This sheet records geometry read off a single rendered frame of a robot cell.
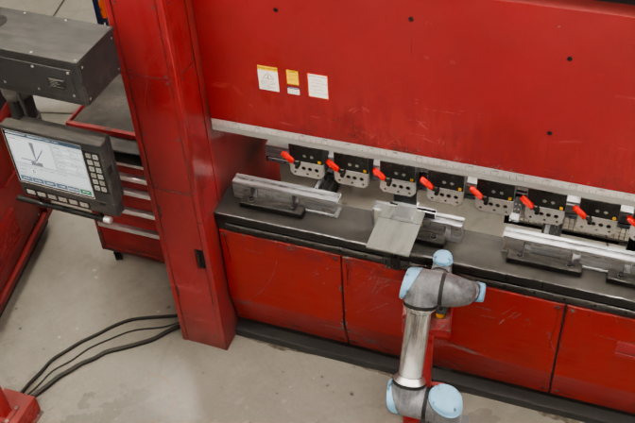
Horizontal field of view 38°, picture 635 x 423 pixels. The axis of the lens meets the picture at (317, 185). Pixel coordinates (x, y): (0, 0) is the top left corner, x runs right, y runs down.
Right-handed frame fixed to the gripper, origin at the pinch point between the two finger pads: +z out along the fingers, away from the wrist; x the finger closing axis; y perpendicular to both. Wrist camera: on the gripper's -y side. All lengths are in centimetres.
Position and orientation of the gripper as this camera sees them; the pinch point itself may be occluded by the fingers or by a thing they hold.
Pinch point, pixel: (439, 313)
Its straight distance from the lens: 385.8
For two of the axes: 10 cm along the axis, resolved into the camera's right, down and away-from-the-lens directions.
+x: -9.8, -0.8, 1.6
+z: 0.6, 6.9, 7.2
